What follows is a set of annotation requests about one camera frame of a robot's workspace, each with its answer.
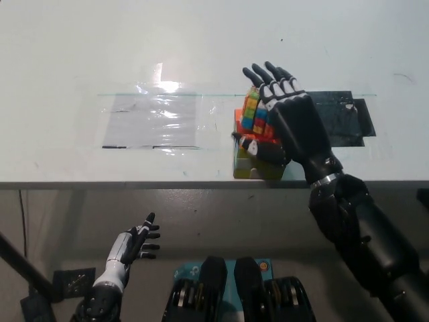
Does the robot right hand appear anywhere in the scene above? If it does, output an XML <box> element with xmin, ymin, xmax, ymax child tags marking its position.
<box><xmin>231</xmin><ymin>61</ymin><xmax>345</xmax><ymax>185</ymax></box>

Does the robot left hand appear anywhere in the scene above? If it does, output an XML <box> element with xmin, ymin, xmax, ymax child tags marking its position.
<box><xmin>92</xmin><ymin>212</ymin><xmax>161</xmax><ymax>290</ymax></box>

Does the small studded multicolour cube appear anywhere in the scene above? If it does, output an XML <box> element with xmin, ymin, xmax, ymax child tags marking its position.
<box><xmin>241</xmin><ymin>86</ymin><xmax>281</xmax><ymax>140</ymax></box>

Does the large orange red puzzle cube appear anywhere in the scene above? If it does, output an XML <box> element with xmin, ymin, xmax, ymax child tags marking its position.
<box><xmin>232</xmin><ymin>107</ymin><xmax>286</xmax><ymax>180</ymax></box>

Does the black tape patch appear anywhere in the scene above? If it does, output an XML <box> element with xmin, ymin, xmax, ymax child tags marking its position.
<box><xmin>306</xmin><ymin>90</ymin><xmax>377</xmax><ymax>148</ymax></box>

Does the black stand pole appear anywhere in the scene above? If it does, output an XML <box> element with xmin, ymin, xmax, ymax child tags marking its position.
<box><xmin>0</xmin><ymin>231</ymin><xmax>56</xmax><ymax>322</ymax></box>

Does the clear plastic film sheet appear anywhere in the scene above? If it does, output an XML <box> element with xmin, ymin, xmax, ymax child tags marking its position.
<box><xmin>99</xmin><ymin>62</ymin><xmax>219</xmax><ymax>150</ymax></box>

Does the thin black cable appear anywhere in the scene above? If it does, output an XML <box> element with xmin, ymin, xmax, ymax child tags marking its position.
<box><xmin>19</xmin><ymin>190</ymin><xmax>28</xmax><ymax>258</ymax></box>

